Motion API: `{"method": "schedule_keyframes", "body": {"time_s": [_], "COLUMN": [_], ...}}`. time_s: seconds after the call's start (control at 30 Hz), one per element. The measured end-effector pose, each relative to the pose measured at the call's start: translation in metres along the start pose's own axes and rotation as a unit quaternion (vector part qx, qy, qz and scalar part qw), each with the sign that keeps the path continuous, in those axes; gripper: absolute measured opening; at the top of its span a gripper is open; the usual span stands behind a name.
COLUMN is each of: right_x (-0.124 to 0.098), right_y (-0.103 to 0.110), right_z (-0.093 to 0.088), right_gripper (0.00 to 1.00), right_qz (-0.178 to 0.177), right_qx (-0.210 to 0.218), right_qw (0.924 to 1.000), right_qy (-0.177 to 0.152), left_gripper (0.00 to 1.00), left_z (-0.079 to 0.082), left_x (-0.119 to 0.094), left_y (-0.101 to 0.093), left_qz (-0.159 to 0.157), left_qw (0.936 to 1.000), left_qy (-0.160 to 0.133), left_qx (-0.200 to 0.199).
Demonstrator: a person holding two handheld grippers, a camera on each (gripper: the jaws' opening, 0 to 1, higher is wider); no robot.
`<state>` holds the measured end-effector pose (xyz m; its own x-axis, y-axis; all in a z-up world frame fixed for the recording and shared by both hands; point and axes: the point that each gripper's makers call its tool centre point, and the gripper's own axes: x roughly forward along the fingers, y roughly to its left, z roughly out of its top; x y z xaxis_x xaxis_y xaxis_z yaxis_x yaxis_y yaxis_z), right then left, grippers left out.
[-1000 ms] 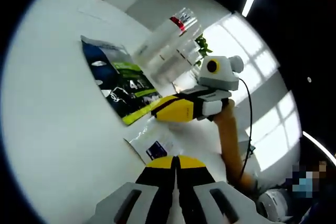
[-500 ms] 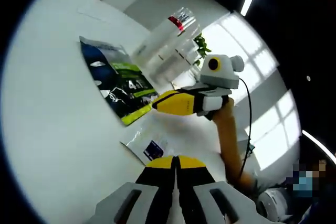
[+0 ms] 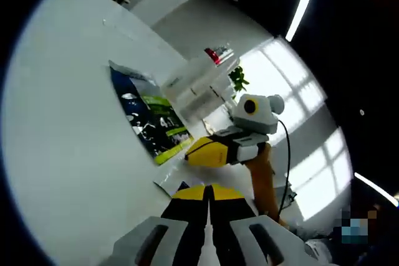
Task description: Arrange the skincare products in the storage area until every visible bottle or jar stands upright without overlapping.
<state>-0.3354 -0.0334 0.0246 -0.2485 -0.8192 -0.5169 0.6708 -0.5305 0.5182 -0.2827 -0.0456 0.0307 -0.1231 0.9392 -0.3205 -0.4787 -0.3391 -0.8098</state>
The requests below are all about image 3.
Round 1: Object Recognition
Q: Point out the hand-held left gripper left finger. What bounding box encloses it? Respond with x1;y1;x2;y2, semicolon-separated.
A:
107;184;209;266

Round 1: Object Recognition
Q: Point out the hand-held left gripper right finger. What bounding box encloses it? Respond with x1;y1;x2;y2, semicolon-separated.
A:
208;183;316;266

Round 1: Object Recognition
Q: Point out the green skincare sachet packet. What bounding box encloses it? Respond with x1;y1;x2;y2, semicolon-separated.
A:
108;59;195;166

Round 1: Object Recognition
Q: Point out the white skincare bottle red band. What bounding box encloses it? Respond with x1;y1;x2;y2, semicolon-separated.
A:
161;46;235;98

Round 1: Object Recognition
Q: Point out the potted green plant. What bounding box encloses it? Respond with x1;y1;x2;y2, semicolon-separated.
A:
228;65;251;93

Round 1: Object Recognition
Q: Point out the large window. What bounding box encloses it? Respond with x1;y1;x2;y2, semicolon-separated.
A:
239;37;353;220

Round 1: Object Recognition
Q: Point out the long ceiling light strip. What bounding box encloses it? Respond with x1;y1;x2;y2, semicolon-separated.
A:
285;0;322;42

